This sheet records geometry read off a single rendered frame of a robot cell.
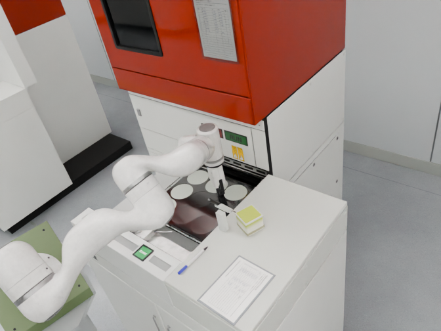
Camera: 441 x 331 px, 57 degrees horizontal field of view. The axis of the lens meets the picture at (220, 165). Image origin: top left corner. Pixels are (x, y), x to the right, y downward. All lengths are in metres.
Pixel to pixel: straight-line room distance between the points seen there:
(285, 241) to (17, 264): 0.81
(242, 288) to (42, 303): 0.57
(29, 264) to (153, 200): 0.36
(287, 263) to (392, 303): 1.20
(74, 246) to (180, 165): 0.36
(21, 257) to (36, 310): 0.14
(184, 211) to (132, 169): 0.58
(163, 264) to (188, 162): 0.43
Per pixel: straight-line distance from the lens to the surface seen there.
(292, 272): 1.34
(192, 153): 1.17
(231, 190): 1.74
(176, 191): 1.80
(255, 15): 1.40
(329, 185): 2.33
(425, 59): 2.86
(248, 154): 1.69
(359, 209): 2.91
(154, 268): 1.44
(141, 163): 1.16
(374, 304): 2.45
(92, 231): 1.16
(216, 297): 1.31
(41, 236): 1.62
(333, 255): 1.61
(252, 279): 1.32
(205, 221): 1.62
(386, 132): 3.20
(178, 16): 1.52
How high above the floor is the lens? 2.03
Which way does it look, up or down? 37 degrees down
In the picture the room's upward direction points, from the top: 12 degrees counter-clockwise
